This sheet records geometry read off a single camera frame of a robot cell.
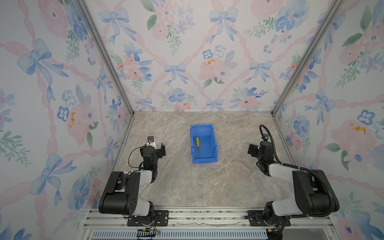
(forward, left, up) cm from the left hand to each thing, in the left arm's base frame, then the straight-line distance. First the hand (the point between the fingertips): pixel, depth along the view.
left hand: (154, 142), depth 91 cm
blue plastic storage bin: (+4, -31, -12) cm, 34 cm away
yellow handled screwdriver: (+7, -27, -7) cm, 28 cm away
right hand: (+1, -65, -2) cm, 66 cm away
